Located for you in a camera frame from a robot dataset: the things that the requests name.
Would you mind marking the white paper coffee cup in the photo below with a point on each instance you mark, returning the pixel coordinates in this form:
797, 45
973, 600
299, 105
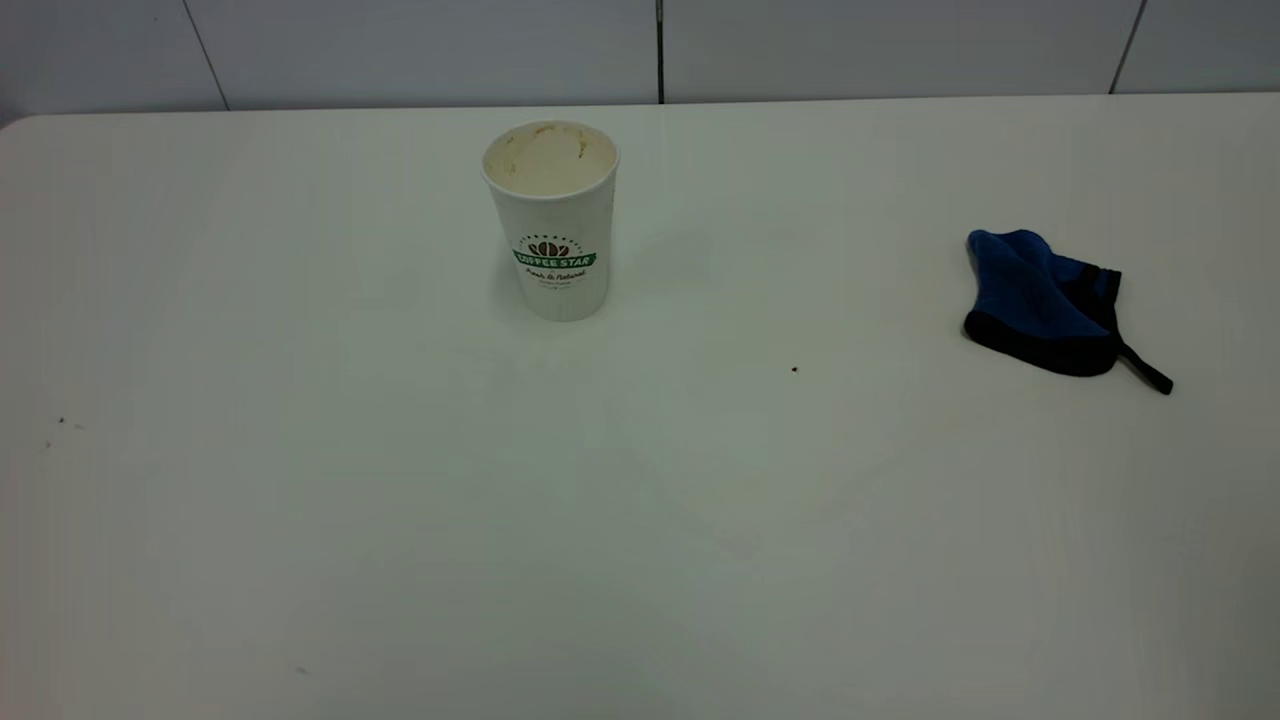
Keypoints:
555, 240

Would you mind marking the blue black-edged cleaning cloth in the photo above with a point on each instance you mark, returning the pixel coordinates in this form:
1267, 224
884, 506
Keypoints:
1035, 305

